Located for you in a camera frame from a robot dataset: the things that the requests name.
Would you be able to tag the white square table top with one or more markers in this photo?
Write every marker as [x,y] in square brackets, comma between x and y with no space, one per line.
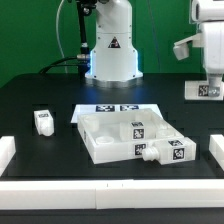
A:
[101,136]

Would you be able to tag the white front obstacle bar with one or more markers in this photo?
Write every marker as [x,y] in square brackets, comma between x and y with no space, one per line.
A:
[115,194]

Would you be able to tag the white paper with tags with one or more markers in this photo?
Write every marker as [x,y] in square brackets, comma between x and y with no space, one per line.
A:
[116,111]

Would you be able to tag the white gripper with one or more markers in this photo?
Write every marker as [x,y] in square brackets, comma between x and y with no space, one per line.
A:
[209,16]

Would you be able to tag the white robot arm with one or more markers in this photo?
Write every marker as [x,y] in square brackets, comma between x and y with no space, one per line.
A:
[114,60]

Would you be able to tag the black camera pole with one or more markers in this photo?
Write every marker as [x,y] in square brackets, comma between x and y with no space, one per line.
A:
[84,8]

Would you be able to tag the white left obstacle block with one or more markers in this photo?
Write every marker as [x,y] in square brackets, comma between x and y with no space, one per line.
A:
[7,151]

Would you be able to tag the white obstacle block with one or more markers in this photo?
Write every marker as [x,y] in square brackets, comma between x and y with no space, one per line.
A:
[216,147]
[7,151]

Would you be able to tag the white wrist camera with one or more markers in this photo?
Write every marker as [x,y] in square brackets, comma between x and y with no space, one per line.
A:
[181,48]

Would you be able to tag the white right obstacle block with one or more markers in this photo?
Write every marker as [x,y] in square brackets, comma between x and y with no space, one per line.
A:
[216,147]

